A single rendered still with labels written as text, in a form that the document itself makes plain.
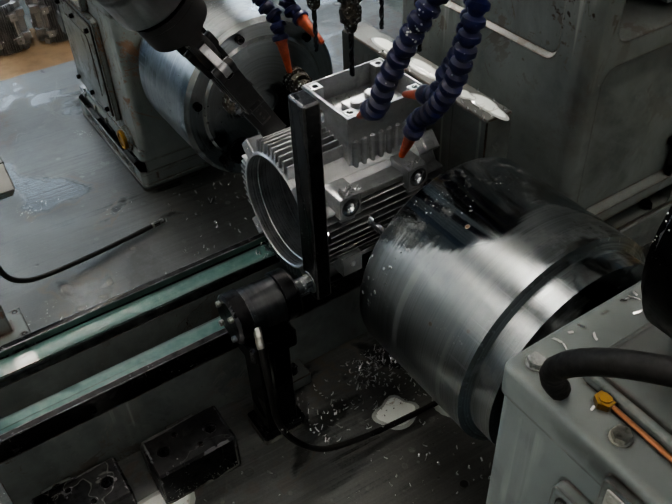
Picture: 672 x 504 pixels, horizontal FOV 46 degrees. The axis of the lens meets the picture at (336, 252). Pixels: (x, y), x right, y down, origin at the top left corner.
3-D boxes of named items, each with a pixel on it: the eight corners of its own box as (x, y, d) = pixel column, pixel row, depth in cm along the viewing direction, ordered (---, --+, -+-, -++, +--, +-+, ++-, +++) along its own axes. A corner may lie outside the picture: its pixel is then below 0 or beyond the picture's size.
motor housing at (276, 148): (363, 180, 120) (360, 67, 107) (443, 246, 108) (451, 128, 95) (248, 230, 112) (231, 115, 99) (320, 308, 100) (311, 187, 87)
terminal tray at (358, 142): (378, 104, 107) (378, 55, 102) (428, 138, 100) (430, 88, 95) (304, 133, 102) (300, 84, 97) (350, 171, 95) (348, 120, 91)
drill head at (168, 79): (243, 66, 149) (226, -68, 133) (351, 154, 126) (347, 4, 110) (119, 108, 140) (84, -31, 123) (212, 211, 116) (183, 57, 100)
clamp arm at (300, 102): (322, 278, 93) (309, 86, 76) (336, 292, 91) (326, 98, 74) (297, 290, 91) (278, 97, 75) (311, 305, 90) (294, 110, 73)
